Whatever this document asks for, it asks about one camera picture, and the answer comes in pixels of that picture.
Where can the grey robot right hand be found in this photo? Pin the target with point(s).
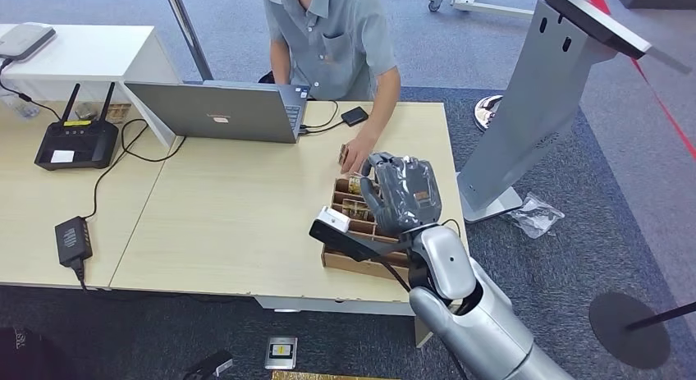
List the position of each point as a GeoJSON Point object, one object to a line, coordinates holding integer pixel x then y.
{"type": "Point", "coordinates": [405, 195]}

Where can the person's left hand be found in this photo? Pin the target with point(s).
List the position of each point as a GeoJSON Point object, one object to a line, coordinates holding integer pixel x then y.
{"type": "Point", "coordinates": [358, 152]}

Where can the brown hotel card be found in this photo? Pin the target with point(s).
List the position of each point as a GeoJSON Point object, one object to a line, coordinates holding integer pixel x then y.
{"type": "Point", "coordinates": [343, 154]}
{"type": "Point", "coordinates": [354, 185]}
{"type": "Point", "coordinates": [356, 209]}

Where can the wooden slotted card holder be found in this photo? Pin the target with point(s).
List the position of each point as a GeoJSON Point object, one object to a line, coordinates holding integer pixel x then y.
{"type": "Point", "coordinates": [348, 258]}

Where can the person's right forearm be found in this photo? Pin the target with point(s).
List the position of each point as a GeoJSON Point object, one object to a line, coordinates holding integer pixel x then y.
{"type": "Point", "coordinates": [280, 62]}

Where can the person's left forearm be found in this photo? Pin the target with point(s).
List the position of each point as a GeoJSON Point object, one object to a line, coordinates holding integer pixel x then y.
{"type": "Point", "coordinates": [384, 103]}

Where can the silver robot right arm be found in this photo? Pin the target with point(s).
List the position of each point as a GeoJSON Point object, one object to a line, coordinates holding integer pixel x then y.
{"type": "Point", "coordinates": [478, 312]}

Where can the person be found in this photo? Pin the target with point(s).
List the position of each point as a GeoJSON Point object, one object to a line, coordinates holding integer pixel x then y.
{"type": "Point", "coordinates": [331, 40]}

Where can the small grey card reader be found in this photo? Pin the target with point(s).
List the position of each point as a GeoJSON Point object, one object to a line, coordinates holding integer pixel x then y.
{"type": "Point", "coordinates": [281, 353]}

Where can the black external drive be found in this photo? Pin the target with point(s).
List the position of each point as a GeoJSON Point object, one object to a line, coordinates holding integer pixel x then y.
{"type": "Point", "coordinates": [354, 116]}

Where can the chrome stanchion base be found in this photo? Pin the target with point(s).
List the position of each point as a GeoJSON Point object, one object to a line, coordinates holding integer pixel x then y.
{"type": "Point", "coordinates": [485, 114]}

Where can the clear plastic bag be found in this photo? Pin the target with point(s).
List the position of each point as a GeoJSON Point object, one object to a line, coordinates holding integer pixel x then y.
{"type": "Point", "coordinates": [534, 215]}

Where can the grey laptop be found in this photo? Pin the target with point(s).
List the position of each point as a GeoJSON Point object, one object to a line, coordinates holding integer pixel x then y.
{"type": "Point", "coordinates": [217, 114]}

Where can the grey kiosk stand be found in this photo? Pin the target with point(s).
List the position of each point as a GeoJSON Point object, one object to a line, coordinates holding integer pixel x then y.
{"type": "Point", "coordinates": [533, 105]}

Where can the gold patterned strip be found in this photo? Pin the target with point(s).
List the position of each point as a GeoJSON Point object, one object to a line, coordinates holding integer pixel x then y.
{"type": "Point", "coordinates": [321, 376]}

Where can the slanted metal pole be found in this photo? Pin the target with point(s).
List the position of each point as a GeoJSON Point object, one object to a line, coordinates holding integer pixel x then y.
{"type": "Point", "coordinates": [187, 32]}

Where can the small brown packet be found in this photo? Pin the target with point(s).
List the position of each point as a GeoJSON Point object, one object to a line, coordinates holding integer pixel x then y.
{"type": "Point", "coordinates": [118, 113]}

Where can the black floor object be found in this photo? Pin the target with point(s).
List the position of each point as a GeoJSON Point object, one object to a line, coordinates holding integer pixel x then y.
{"type": "Point", "coordinates": [209, 363]}

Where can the black stanchion base with pole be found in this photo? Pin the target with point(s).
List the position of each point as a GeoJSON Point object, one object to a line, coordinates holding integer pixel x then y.
{"type": "Point", "coordinates": [625, 331]}

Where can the red barrier belt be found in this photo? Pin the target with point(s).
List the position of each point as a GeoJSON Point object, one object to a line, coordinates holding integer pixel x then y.
{"type": "Point", "coordinates": [666, 112]}

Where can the small clear packet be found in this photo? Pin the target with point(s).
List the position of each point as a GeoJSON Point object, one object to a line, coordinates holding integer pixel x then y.
{"type": "Point", "coordinates": [85, 111]}

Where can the black router with antennas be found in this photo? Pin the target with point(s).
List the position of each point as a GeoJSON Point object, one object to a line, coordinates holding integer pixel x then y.
{"type": "Point", "coordinates": [76, 144]}

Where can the white cabinet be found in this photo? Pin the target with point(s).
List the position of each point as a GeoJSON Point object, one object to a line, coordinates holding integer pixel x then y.
{"type": "Point", "coordinates": [92, 57]}

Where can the black power adapter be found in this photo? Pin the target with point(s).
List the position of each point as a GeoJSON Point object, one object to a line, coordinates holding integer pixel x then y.
{"type": "Point", "coordinates": [73, 240]}

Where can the clear plastic bottle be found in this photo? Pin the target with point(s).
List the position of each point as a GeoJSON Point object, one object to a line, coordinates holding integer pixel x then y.
{"type": "Point", "coordinates": [20, 107]}

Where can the grey flat device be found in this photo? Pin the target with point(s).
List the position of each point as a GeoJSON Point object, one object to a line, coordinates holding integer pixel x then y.
{"type": "Point", "coordinates": [24, 40]}

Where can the dark rounded object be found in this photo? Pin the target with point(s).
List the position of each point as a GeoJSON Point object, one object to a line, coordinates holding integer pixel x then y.
{"type": "Point", "coordinates": [24, 358]}

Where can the pale wrist camera, black bracket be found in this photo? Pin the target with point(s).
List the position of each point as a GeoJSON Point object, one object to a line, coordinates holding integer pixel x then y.
{"type": "Point", "coordinates": [333, 219]}

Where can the white wheeled frame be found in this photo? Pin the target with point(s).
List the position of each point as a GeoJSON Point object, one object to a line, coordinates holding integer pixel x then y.
{"type": "Point", "coordinates": [478, 5]}

